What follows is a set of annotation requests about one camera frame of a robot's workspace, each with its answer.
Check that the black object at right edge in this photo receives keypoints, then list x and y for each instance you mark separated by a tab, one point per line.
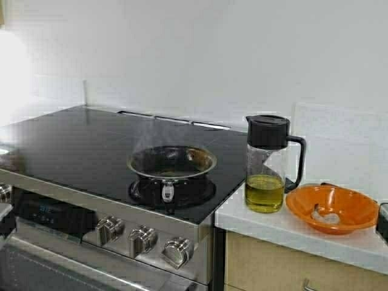
381	228

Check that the stainless steel induction stove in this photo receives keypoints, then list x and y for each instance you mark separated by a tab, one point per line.
68	170

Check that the steel frying pan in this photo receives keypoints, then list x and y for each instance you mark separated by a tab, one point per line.
172	165

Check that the silver stove knob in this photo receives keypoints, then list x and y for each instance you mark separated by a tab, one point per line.
141	239
108	229
178	251

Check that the wooden cabinet front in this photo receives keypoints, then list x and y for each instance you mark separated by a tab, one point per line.
252	264

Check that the left silver stove knob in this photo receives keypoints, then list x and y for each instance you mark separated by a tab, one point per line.
108	229

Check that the middle silver stove knob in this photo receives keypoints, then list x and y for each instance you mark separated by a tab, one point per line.
141	239

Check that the glass oil pitcher black lid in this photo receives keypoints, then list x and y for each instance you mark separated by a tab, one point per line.
268	137

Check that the right silver stove knob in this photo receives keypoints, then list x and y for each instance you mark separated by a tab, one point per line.
178	251

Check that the far left stove knob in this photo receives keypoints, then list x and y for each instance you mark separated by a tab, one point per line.
5	193

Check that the raw shrimp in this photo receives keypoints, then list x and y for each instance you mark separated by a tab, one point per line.
331	218

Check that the silver cabinet handle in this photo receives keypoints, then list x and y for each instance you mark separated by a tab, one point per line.
306	286

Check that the orange plastic bowl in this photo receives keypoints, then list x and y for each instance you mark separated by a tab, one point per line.
356	210

